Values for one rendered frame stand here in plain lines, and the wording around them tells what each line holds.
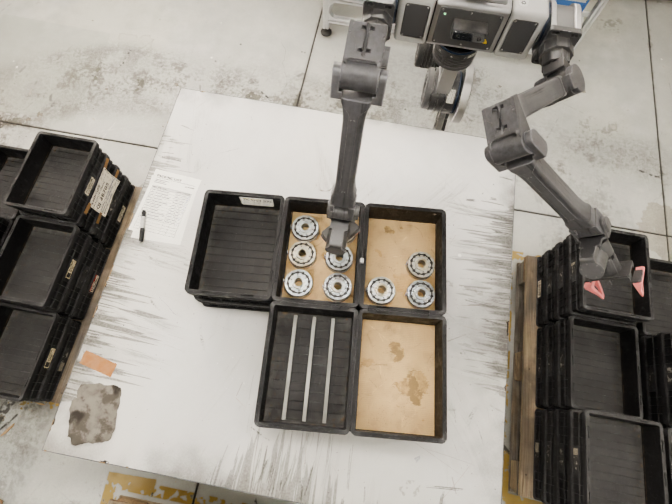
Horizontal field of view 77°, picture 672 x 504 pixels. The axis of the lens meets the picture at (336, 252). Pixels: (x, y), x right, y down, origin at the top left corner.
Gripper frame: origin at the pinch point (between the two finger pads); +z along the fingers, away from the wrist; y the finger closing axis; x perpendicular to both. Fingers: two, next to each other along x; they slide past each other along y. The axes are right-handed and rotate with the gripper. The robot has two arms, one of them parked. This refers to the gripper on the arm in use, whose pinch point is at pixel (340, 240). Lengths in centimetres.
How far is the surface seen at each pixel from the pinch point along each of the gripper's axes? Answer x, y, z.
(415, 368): -47, -4, 23
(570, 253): -58, 94, 60
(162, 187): 78, -34, 36
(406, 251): -12.9, 22.8, 24.3
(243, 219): 37.2, -17.5, 23.7
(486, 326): -54, 30, 37
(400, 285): -21.3, 11.9, 24.0
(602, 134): -22, 210, 112
